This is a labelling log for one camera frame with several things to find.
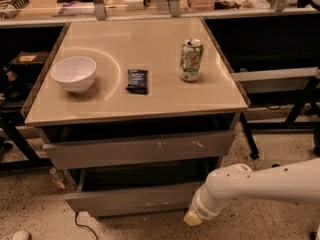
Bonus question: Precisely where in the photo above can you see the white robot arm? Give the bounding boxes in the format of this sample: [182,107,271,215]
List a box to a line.
[183,158,320,226]

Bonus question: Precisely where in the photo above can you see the white ceramic bowl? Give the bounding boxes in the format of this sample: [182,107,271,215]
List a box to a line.
[51,56,97,93]

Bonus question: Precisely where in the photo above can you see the white shoe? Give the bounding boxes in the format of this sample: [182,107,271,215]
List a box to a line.
[0,230,31,240]

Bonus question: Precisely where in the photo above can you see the dark blue snack packet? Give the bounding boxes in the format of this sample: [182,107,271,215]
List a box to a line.
[126,69,148,95]

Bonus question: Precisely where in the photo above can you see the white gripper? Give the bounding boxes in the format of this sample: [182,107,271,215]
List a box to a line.
[183,186,223,226]

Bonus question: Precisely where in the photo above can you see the green white soda can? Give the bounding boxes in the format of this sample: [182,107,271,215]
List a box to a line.
[179,39,204,82]

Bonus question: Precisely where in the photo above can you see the grey top drawer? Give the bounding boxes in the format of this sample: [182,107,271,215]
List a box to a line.
[43,130,235,169]

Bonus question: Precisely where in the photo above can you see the black floor cable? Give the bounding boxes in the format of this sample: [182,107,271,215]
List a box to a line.
[73,211,100,240]

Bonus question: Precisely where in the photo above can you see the grey drawer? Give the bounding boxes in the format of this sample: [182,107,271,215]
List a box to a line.
[66,157,220,217]
[43,130,235,169]

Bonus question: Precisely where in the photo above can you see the grey drawer cabinet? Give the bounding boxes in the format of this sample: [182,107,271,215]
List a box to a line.
[23,18,247,217]

